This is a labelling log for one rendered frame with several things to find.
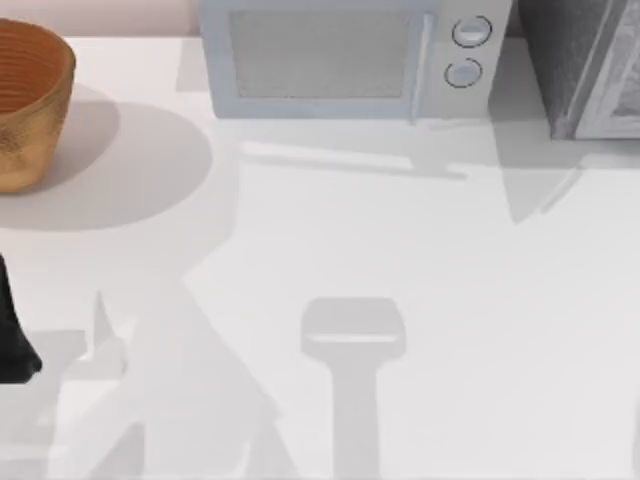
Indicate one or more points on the microwave oven door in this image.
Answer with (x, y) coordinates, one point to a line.
(320, 55)

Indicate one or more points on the round microwave knob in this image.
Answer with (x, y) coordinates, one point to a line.
(463, 72)
(471, 31)

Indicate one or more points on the pale microwave oven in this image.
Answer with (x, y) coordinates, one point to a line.
(462, 105)

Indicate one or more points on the woven brown basket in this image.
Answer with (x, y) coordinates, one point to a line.
(30, 120)

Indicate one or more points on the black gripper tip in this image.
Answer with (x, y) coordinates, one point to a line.
(12, 340)

